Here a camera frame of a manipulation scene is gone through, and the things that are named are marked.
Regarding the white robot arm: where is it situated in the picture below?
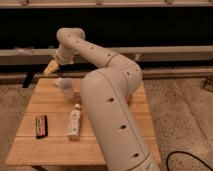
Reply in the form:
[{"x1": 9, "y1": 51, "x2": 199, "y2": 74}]
[{"x1": 57, "y1": 28, "x2": 160, "y2": 171}]

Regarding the white plastic bottle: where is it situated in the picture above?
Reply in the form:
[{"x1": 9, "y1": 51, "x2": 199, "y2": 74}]
[{"x1": 67, "y1": 104, "x2": 81, "y2": 140}]

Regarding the wooden table board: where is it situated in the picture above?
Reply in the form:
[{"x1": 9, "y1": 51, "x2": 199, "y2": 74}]
[{"x1": 5, "y1": 77, "x2": 162, "y2": 167}]

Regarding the grey horizontal rail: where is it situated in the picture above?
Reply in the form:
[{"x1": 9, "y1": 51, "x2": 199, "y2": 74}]
[{"x1": 0, "y1": 45, "x2": 213, "y2": 66}]

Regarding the dark candy bar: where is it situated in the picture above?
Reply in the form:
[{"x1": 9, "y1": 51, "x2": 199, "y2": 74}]
[{"x1": 36, "y1": 115, "x2": 48, "y2": 139}]

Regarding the black cable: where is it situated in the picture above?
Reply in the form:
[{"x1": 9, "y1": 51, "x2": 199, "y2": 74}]
[{"x1": 165, "y1": 150, "x2": 213, "y2": 171}]

